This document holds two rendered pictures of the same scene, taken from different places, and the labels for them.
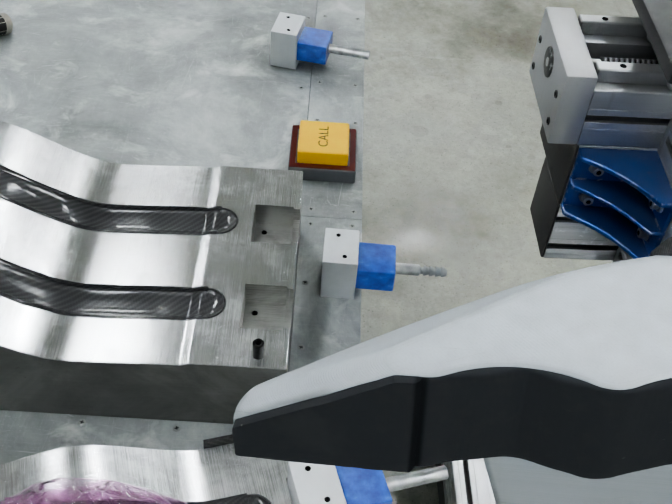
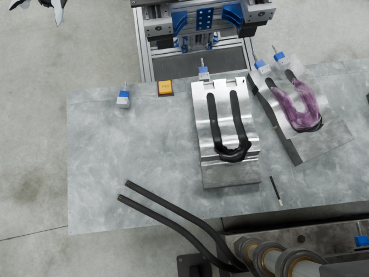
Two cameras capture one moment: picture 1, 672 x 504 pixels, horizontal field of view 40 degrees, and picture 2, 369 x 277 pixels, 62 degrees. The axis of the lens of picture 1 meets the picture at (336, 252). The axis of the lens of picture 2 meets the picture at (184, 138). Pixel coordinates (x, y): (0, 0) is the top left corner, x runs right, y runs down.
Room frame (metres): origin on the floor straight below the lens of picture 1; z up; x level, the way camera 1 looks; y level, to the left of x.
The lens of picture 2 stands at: (0.80, 0.69, 2.24)
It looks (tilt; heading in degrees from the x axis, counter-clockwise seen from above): 75 degrees down; 269
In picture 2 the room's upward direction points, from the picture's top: 3 degrees counter-clockwise
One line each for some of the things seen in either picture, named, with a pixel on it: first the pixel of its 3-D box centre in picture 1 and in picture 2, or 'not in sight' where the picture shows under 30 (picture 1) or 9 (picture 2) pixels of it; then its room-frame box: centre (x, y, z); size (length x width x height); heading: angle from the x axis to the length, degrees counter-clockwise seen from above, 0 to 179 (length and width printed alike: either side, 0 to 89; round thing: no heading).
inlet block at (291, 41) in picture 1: (321, 46); (124, 93); (1.07, 0.04, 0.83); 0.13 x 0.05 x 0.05; 81
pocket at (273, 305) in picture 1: (267, 319); (230, 84); (0.55, 0.06, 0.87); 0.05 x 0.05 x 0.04; 2
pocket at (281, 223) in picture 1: (275, 237); (208, 86); (0.65, 0.06, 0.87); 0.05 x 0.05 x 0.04; 2
